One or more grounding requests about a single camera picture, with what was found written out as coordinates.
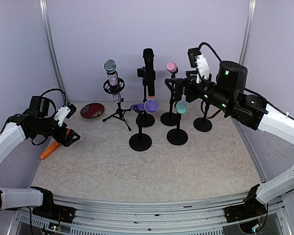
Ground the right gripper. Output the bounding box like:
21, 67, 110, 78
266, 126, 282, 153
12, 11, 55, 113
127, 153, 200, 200
166, 69, 234, 112

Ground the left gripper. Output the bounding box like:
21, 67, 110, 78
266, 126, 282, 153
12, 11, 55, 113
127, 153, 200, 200
33, 116, 80, 146

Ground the orange microphone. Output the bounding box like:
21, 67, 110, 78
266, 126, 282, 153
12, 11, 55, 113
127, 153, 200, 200
40, 141, 61, 160

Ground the black round-base stand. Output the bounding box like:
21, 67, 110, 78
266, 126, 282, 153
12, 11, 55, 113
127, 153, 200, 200
193, 101, 212, 132

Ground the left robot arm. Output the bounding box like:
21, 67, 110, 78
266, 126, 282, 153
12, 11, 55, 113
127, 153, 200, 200
0, 89, 80, 218

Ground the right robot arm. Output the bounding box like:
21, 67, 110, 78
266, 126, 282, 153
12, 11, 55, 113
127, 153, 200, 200
165, 47, 294, 217

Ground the black stand under pink mic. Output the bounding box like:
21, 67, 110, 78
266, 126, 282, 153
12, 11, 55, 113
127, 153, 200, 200
160, 74, 177, 126

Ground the pink microphone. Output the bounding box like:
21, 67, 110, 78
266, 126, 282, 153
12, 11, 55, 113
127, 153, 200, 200
166, 62, 178, 74

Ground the teal microphone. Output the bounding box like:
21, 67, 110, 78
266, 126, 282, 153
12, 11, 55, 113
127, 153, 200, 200
174, 102, 187, 114

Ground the purple microphone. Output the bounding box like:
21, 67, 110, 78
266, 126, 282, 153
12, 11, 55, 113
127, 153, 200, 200
130, 99, 159, 113

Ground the black tall microphone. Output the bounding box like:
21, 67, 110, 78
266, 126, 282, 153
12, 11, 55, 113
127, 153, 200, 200
143, 48, 155, 98

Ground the black stand under teal mic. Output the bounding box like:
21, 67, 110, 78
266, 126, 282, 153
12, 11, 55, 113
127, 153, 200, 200
167, 114, 188, 146

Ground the black tripod mic stand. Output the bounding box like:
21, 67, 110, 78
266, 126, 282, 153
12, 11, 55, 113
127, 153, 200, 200
102, 78, 131, 131

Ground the black stand under purple mic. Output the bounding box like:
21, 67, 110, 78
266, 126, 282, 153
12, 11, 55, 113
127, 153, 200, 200
129, 111, 152, 152

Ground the silver rhinestone microphone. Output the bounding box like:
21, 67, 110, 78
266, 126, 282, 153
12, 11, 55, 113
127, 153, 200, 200
104, 59, 121, 103

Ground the dark red floral plate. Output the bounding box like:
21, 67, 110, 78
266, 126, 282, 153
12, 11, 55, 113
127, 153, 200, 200
80, 103, 105, 119

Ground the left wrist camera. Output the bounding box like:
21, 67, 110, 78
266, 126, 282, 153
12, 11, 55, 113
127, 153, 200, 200
53, 103, 76, 127

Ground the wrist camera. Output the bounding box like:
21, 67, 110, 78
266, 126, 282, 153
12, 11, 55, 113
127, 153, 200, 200
53, 103, 76, 127
188, 48, 211, 84

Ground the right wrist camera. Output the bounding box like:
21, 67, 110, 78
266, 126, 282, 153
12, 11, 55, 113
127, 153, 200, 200
188, 48, 211, 84

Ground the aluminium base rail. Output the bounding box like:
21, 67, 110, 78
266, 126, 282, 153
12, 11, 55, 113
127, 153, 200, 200
7, 190, 294, 235

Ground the right metal frame post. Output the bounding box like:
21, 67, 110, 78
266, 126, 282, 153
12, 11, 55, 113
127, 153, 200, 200
239, 0, 256, 65

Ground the metal frame post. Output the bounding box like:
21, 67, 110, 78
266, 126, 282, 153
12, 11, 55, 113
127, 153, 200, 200
39, 0, 70, 104
239, 0, 256, 65

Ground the left metal frame post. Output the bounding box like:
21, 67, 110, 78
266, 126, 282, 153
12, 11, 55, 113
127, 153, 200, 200
39, 0, 70, 104

